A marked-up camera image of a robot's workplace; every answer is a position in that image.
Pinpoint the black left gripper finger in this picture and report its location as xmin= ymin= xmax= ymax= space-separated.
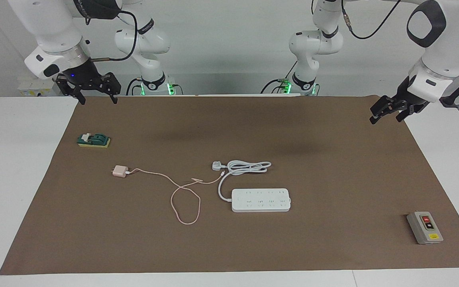
xmin=396 ymin=105 xmax=414 ymax=123
xmin=370 ymin=96 xmax=394 ymax=125

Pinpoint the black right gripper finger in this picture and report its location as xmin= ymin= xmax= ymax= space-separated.
xmin=56 ymin=75 xmax=86 ymax=106
xmin=104 ymin=73 xmax=121 ymax=105

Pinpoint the brown table mat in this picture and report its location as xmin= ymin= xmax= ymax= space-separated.
xmin=0 ymin=95 xmax=459 ymax=275

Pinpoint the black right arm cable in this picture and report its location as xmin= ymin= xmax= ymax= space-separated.
xmin=84 ymin=10 xmax=138 ymax=62

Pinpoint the white power strip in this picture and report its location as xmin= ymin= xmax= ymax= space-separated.
xmin=231 ymin=189 xmax=292 ymax=212

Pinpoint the pink charging cable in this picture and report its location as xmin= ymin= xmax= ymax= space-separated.
xmin=127 ymin=167 xmax=227 ymax=225

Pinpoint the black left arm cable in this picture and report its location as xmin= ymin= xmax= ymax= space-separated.
xmin=341 ymin=0 xmax=401 ymax=40

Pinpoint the grey push-button switch box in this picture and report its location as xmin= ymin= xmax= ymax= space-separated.
xmin=407 ymin=211 xmax=444 ymax=245

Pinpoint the green knife switch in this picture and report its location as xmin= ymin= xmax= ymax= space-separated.
xmin=77 ymin=133 xmax=111 ymax=148

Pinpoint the white power strip cord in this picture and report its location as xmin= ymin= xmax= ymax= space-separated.
xmin=212 ymin=160 xmax=272 ymax=202

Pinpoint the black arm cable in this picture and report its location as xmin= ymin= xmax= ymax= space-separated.
xmin=84 ymin=10 xmax=138 ymax=62
xmin=341 ymin=0 xmax=401 ymax=40

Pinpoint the black base cable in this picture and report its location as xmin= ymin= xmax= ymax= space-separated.
xmin=126 ymin=78 xmax=142 ymax=96
xmin=260 ymin=79 xmax=292 ymax=94

